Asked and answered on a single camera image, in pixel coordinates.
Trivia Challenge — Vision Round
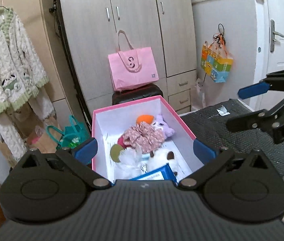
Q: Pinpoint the white round plush toy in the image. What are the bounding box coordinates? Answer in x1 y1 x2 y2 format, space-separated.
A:
147 148 179 176

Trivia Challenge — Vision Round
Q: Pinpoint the blue tissue pack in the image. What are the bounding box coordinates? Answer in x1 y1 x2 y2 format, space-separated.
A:
130 163 178 185

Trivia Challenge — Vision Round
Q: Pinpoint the beige wardrobe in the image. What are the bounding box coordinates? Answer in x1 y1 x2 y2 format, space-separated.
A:
57 0 196 113

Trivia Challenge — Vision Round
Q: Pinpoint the small white sachet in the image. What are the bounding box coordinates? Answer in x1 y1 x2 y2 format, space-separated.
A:
217 106 230 116

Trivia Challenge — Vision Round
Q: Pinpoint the pink floral scrunchie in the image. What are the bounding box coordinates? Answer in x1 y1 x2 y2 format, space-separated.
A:
122 122 165 154

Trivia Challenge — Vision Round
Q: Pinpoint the orange makeup sponge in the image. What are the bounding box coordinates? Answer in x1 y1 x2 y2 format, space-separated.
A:
136 114 154 125

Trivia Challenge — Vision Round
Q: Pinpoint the white knitted cardigan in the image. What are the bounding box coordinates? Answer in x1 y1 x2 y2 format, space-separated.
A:
0 7 56 160

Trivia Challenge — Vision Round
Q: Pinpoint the pink paper shopping bag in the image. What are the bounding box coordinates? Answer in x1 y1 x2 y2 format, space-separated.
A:
108 40 159 92

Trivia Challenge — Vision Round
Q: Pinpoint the white mesh bath pouf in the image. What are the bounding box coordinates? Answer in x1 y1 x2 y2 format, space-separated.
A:
114 145 147 180

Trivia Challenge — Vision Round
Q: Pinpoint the pink fluffy pompom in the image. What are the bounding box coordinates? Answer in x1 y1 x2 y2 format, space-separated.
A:
117 136 127 149

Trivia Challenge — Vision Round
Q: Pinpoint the purple plush toy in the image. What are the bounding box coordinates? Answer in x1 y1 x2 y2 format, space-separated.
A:
152 114 175 140

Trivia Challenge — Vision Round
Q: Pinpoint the green makeup sponge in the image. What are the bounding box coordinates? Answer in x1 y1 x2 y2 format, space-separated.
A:
110 144 124 163

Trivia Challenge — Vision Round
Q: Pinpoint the pink storage box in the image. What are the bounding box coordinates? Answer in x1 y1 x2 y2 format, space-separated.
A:
92 96 203 182

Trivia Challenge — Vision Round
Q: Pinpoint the colourful hanging gift bag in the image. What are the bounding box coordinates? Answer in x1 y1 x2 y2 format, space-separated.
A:
201 23 233 83

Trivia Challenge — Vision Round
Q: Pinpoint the silver door handle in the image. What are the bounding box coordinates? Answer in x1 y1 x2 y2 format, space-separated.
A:
270 19 284 53

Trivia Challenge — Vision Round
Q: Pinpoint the green plastic bag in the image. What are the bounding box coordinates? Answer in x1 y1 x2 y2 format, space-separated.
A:
46 115 90 150

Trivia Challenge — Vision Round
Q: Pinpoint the black suitcase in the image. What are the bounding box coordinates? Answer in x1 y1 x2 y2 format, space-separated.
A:
112 83 163 105

